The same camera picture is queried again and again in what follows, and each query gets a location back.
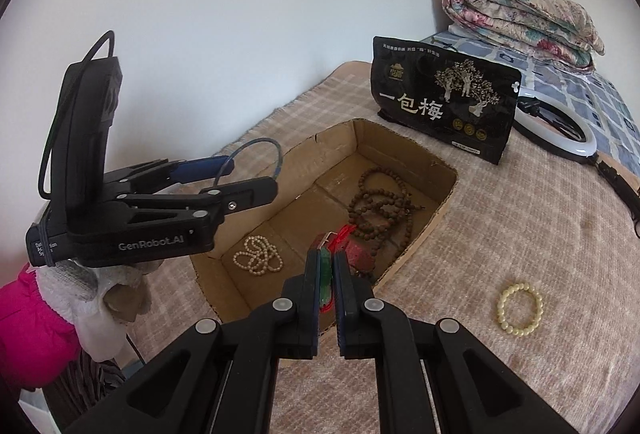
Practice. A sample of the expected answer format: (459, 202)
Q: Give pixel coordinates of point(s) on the person's dark striped clothing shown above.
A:
(85, 384)

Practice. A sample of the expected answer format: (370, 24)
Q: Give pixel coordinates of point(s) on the blue patterned bed sheet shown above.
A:
(610, 98)

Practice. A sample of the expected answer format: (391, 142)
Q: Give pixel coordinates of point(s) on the black folded tripod stand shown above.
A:
(617, 179)

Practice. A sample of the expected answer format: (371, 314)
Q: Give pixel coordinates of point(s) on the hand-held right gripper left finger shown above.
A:
(307, 294)

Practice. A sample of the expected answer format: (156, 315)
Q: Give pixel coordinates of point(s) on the cardboard box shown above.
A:
(300, 194)

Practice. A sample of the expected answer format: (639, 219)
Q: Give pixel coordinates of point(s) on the black snack bag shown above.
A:
(425, 83)

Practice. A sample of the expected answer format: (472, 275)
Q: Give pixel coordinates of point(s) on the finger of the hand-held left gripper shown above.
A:
(200, 167)
(245, 194)

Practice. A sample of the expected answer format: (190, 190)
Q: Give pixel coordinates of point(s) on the pink plaid blanket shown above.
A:
(500, 224)

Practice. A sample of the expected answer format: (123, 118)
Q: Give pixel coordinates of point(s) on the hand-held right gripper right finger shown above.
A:
(345, 304)

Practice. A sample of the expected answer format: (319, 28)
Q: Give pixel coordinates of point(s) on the folded floral quilt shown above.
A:
(520, 13)

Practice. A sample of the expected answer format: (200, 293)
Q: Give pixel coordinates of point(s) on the person's left forearm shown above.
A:
(30, 339)

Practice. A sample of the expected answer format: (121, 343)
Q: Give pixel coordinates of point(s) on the person's left hand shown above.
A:
(75, 286)

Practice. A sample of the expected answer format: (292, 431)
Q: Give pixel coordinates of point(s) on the thin dark bangle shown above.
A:
(278, 153)

